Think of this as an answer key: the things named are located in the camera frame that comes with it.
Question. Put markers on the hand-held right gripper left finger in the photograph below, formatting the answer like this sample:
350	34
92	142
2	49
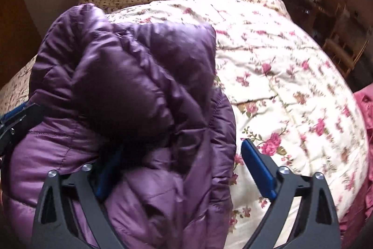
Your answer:
105	182

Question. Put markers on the cluttered dark wooden shelf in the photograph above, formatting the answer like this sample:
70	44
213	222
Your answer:
306	9

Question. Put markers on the white pink-flowered quilt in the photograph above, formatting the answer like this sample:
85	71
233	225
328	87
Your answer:
291	91

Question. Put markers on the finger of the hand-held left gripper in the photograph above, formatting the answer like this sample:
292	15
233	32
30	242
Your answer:
17	123

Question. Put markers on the purple puffer jacket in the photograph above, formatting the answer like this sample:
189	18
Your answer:
131	77

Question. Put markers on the wooden chair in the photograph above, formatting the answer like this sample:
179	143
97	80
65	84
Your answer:
343	53

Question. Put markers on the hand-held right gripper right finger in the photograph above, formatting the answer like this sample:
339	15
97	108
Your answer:
259	170

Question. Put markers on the pink bed sheet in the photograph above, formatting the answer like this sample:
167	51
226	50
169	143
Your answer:
361	109

